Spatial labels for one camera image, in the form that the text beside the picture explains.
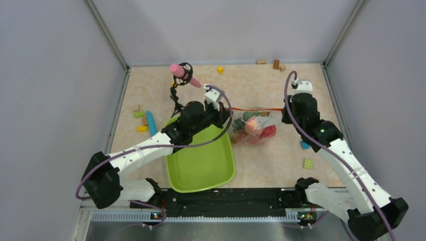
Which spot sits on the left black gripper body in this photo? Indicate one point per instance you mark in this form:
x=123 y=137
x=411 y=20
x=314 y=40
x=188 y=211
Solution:
x=212 y=115

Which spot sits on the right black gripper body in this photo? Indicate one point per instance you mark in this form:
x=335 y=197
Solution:
x=287 y=117

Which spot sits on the red tomato with stem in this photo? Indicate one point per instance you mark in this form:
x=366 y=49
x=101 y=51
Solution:
x=268 y=132

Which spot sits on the pink peach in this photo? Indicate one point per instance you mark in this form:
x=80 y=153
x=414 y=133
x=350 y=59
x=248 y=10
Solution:
x=253 y=127

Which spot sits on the clear zip top bag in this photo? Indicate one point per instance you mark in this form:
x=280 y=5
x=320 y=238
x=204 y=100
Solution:
x=242 y=138

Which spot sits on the green plastic tray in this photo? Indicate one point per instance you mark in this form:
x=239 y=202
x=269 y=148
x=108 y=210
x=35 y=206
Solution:
x=202 y=168

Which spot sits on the black grape bunch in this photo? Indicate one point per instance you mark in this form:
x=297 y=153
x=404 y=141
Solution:
x=239 y=125

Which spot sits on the green orange mango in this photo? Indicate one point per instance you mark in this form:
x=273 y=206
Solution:
x=249 y=114

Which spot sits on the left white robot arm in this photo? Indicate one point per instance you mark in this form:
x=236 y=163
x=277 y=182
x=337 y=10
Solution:
x=104 y=176

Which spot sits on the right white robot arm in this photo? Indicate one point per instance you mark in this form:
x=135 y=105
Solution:
x=370 y=212

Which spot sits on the blue block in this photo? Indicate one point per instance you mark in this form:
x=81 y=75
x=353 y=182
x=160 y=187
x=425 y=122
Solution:
x=304 y=145

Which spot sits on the brown wooden block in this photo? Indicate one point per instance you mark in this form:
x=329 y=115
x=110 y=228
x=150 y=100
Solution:
x=276 y=64

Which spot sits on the pink toy microphone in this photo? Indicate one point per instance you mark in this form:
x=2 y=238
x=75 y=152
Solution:
x=184 y=73

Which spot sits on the light green lego brick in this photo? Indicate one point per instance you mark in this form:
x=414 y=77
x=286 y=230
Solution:
x=308 y=164

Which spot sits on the tan wooden block left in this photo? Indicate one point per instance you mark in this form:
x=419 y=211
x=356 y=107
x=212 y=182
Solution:
x=144 y=121

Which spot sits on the green cylinder block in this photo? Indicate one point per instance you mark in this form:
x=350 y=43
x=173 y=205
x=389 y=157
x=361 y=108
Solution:
x=138 y=114

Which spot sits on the yellow rectangular block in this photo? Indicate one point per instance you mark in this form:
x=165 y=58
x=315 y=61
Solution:
x=141 y=128

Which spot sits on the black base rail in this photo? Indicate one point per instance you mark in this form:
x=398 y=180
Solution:
x=228 y=202

